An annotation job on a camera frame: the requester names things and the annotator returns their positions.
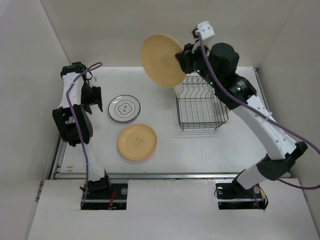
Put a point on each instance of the cream white plate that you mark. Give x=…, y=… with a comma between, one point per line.
x=178, y=90

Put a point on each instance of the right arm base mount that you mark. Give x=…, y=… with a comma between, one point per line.
x=247, y=199

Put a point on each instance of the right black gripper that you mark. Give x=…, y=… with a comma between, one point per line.
x=184, y=57

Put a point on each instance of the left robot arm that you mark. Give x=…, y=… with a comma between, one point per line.
x=75, y=128

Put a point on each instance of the grey patterned plate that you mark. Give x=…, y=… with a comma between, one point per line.
x=124, y=109

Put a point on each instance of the wire dish rack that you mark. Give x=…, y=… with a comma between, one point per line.
x=198, y=107

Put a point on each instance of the tan yellow plate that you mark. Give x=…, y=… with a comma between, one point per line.
x=158, y=57

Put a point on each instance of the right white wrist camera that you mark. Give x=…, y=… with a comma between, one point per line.
x=204, y=30

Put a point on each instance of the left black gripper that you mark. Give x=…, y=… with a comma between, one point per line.
x=95, y=98

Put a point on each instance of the orange yellow plate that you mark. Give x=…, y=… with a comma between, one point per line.
x=137, y=142

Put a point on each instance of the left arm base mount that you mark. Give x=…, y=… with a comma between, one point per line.
x=113, y=200

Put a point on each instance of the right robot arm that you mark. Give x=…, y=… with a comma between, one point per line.
x=240, y=97

